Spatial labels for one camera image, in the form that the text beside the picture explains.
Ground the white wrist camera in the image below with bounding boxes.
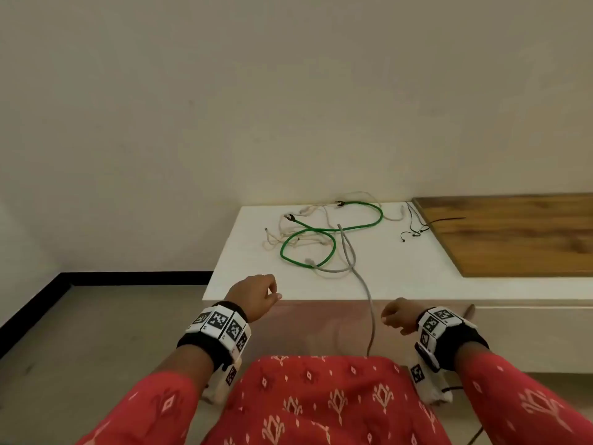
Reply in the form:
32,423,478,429
203,354,244,406

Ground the green network cable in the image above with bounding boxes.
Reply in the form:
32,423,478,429
279,200,384,270

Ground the white low table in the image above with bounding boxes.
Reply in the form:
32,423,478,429
202,202,593,374

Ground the black wristband with marker tags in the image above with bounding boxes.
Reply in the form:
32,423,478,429
414,306,490,371
175,300,253,371

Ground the person's right hand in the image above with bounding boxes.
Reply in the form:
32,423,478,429
381,297,425,337

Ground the black baseboard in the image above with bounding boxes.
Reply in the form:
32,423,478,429
0,271,214,360

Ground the wooden board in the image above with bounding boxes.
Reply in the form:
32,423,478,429
412,193,593,278

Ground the grey network cable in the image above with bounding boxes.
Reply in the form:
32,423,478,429
305,222,375,358

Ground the black camera cable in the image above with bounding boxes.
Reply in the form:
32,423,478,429
439,386,485,445

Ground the person's left forearm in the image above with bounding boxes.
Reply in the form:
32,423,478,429
76,342,216,445

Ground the beige cable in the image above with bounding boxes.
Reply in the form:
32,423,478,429
264,192,408,274

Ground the white marker cube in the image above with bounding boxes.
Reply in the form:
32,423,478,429
407,363,454,406

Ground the person's right forearm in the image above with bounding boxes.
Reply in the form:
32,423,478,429
452,340,593,445

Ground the person's left hand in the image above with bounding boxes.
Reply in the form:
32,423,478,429
224,274,282,323

